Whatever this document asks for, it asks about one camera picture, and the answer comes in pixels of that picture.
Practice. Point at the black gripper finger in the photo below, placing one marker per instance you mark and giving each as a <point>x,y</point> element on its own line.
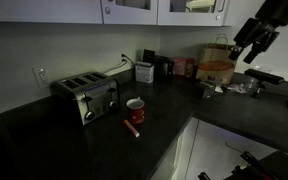
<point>236,52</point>
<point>251,55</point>

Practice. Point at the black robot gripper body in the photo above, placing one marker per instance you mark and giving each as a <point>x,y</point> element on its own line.
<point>266,37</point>

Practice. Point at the orange marker with white cap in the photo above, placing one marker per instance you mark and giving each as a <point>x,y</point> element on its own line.
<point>131,128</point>

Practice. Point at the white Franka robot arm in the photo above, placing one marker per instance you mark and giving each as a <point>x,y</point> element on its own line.
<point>279,10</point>

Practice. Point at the red mug with white rim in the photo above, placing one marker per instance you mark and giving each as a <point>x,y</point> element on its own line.
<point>136,110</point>

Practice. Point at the clear plastic cup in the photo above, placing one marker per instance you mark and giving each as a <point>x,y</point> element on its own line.
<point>250,82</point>

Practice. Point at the crumpled clear plastic wrapper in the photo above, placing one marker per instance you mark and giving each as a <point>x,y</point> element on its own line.
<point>236,88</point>

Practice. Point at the small dark box on counter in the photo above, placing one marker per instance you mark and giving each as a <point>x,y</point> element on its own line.
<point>206,90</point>

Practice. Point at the pink carton box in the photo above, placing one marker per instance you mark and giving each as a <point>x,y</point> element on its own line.
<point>183,66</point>

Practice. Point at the glass-front upper cabinet door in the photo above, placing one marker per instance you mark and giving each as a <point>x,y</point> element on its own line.
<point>193,13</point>
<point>129,12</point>

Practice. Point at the black coffee appliance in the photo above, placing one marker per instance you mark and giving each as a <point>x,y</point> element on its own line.
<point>162,66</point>

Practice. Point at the white printed carton box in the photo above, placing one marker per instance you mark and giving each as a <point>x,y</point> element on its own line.
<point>144,72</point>

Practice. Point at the white lower cabinet door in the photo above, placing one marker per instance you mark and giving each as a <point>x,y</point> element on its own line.
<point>217,151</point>

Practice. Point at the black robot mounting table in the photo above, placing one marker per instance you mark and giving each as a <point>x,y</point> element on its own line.
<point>284,165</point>

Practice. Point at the stainless steel four-slot toaster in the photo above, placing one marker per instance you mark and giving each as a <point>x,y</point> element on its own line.
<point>86,96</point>

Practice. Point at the plain white upper cabinet door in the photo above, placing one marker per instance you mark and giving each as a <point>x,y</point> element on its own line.
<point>44,10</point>

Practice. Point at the black camera on stand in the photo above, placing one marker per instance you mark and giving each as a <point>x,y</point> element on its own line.
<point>263,77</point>

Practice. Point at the white wall outlet with plugs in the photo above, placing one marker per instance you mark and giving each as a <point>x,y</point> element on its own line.
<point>123,59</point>

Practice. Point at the white empty wall outlet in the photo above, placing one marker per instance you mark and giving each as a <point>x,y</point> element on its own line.
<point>41,76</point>

